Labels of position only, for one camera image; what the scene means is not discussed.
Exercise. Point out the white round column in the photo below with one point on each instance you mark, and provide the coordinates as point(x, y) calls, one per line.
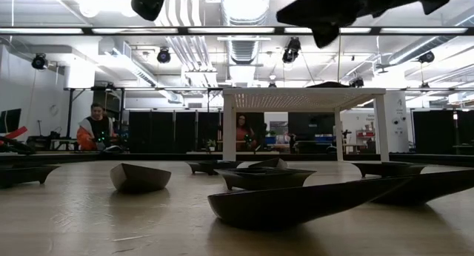
point(398, 115)

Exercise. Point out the red shelf unit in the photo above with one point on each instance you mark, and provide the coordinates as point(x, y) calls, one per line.
point(364, 134)

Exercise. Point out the small black square plate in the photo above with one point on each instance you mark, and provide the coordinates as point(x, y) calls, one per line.
point(389, 169)
point(22, 175)
point(207, 167)
point(264, 180)

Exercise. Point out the blue storage bins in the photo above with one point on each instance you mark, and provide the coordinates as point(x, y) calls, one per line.
point(322, 138)

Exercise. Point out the white perforated metal shelf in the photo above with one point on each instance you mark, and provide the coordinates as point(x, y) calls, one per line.
point(229, 130)

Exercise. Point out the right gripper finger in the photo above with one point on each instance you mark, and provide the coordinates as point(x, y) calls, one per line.
point(326, 0)
point(318, 21)

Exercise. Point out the black partition panel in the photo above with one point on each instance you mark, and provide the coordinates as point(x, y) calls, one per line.
point(163, 132)
point(433, 132)

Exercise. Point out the black teardrop plate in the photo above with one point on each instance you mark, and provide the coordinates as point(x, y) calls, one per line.
point(274, 163)
point(139, 178)
point(281, 208)
point(437, 189)

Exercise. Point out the black monitor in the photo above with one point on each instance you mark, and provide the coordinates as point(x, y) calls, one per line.
point(10, 121)

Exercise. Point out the black ceiling spotlight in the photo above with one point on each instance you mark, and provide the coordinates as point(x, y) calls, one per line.
point(39, 61)
point(426, 57)
point(357, 82)
point(291, 50)
point(163, 55)

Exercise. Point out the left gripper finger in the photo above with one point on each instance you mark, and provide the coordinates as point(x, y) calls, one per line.
point(152, 4)

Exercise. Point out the black fluted square bowl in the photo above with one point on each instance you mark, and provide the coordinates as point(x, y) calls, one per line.
point(327, 85)

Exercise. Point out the red bar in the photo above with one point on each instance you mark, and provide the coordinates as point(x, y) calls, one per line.
point(16, 133)

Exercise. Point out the small potted plant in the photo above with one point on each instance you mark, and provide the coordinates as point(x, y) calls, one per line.
point(211, 144)

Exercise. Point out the person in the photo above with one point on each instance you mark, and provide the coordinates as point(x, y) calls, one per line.
point(243, 132)
point(97, 126)

